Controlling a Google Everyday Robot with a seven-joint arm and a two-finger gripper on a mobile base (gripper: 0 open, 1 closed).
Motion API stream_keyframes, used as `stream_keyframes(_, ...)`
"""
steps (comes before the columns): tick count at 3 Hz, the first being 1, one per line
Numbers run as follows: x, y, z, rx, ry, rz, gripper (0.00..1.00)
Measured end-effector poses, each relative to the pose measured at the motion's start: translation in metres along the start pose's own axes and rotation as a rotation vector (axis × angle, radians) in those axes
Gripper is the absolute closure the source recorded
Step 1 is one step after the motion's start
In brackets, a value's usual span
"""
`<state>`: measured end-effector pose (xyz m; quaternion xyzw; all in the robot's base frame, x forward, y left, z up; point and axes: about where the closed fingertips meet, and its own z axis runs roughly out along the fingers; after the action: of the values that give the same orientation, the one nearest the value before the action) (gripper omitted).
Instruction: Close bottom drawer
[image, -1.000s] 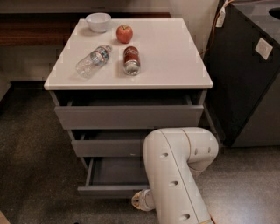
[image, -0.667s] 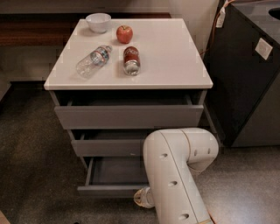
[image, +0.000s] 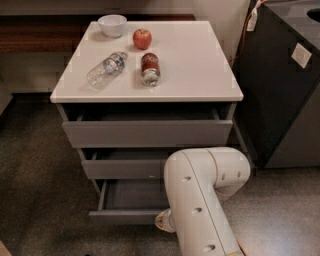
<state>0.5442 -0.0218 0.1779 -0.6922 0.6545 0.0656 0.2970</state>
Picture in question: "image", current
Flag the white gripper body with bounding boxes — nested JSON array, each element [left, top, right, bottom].
[[159, 209, 176, 233]]

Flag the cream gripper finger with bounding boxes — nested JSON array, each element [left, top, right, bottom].
[[155, 213, 163, 230]]

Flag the grey bottom drawer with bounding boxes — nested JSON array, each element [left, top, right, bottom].
[[89, 179, 169, 225]]

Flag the grey drawer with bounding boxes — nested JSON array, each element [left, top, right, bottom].
[[89, 179, 169, 225], [78, 148, 177, 179], [63, 119, 233, 148]]

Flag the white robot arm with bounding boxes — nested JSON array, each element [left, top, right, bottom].
[[155, 147, 251, 256]]

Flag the grey middle drawer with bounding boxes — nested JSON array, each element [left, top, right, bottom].
[[78, 148, 177, 179]]

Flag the grey top drawer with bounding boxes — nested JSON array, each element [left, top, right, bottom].
[[63, 119, 233, 148]]

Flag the white-topped grey cabinet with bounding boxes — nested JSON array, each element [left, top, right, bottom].
[[49, 21, 244, 194]]

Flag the red soda can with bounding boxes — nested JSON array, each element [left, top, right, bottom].
[[141, 53, 160, 87]]

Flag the clear plastic water bottle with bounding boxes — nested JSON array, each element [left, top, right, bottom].
[[86, 51, 128, 89]]

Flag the red apple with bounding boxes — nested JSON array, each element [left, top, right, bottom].
[[133, 28, 152, 50]]

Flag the white bowl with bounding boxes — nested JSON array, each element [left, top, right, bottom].
[[98, 14, 127, 38]]

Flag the white label sticker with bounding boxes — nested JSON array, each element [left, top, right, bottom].
[[291, 43, 312, 68]]

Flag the dark wooden bench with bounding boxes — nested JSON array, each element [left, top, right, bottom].
[[0, 14, 197, 54]]

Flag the orange power cable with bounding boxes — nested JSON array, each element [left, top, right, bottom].
[[227, 0, 268, 256]]

